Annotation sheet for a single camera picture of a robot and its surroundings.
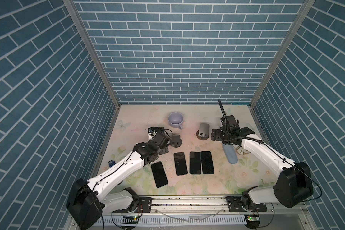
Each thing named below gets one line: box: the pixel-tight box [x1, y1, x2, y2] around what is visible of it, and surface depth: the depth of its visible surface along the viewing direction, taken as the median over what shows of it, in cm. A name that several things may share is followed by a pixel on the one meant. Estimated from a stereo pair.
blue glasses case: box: [222, 142, 238, 165], surface depth 93 cm
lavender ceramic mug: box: [167, 111, 184, 130], surface depth 107 cm
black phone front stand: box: [150, 161, 169, 188], surface depth 86 cm
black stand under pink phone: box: [170, 134, 183, 148], surface depth 96 cm
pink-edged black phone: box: [173, 151, 188, 176], surface depth 90 cm
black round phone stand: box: [196, 122, 210, 141], surface depth 100 cm
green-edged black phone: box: [189, 151, 202, 175], surface depth 90 cm
